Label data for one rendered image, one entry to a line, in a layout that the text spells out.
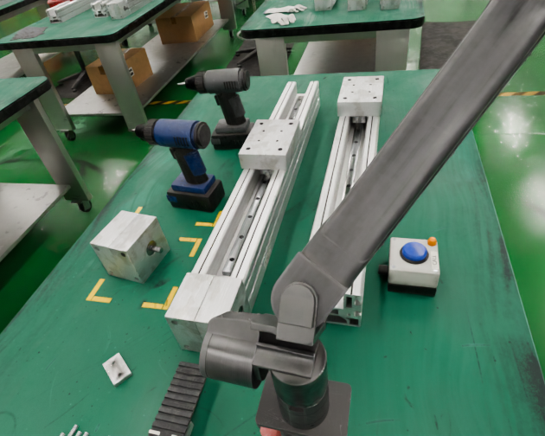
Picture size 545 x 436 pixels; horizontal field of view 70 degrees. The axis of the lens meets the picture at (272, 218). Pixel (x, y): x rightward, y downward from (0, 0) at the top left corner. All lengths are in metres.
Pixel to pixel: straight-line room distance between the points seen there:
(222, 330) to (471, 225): 0.60
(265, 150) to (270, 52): 1.50
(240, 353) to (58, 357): 0.46
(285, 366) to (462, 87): 0.30
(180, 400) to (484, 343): 0.47
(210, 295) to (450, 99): 0.44
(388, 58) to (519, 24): 1.87
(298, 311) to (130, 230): 0.52
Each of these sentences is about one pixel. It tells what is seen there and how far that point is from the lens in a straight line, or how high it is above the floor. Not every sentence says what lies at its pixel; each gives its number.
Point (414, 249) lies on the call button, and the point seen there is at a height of 0.85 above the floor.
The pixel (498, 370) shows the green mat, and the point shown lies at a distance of 0.69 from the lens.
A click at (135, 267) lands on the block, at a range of 0.81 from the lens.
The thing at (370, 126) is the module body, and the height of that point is 0.86.
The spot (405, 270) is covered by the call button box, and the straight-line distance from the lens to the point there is 0.69.
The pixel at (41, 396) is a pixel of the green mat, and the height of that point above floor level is 0.78.
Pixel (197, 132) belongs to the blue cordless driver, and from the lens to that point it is 0.84.
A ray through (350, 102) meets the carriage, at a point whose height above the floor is 0.90.
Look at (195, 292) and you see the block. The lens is 0.65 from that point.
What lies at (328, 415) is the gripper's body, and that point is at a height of 0.90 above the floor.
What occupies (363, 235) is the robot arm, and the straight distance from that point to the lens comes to 0.37.
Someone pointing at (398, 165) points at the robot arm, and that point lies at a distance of 0.38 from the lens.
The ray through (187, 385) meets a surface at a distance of 0.64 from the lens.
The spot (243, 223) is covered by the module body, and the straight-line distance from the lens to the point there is 0.80.
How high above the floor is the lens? 1.36
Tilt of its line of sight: 41 degrees down
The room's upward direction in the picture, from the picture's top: 10 degrees counter-clockwise
